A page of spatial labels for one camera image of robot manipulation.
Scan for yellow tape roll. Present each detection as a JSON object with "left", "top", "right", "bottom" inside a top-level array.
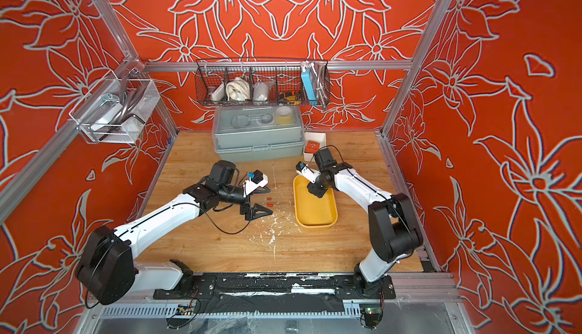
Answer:
[{"left": 275, "top": 106, "right": 295, "bottom": 125}]

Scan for yellow plastic storage box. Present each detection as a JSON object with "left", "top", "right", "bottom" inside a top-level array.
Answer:
[{"left": 293, "top": 176, "right": 338, "bottom": 229}]

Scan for blue box in basket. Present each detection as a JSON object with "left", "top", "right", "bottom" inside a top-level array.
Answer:
[{"left": 301, "top": 69, "right": 317, "bottom": 105}]

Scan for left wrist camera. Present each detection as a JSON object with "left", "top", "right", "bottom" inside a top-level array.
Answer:
[{"left": 242, "top": 170, "right": 270, "bottom": 197}]

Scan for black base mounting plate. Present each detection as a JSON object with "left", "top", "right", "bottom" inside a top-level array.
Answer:
[{"left": 153, "top": 272, "right": 396, "bottom": 300}]

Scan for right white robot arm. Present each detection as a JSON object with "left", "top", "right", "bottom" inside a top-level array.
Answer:
[{"left": 296, "top": 146, "right": 424, "bottom": 292}]

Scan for grey plastic toolbox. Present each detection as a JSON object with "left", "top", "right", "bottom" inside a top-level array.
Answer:
[{"left": 212, "top": 106, "right": 305, "bottom": 163}]

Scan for white square plastic bin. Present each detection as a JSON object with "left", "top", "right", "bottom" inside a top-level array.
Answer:
[{"left": 303, "top": 132, "right": 327, "bottom": 163}]

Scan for clear acrylic wall box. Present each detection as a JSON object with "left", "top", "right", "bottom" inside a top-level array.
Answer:
[{"left": 69, "top": 72, "right": 160, "bottom": 145}]

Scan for orange plug adapter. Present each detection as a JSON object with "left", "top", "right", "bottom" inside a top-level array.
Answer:
[{"left": 304, "top": 140, "right": 321, "bottom": 155}]

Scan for white cloth in basket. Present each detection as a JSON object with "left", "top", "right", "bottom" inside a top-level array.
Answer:
[{"left": 225, "top": 77, "right": 251, "bottom": 102}]

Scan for black wire wall basket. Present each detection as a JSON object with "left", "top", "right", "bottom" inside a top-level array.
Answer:
[{"left": 195, "top": 58, "right": 331, "bottom": 109}]

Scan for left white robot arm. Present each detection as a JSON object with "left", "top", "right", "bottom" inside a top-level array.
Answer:
[{"left": 76, "top": 161, "right": 273, "bottom": 305}]

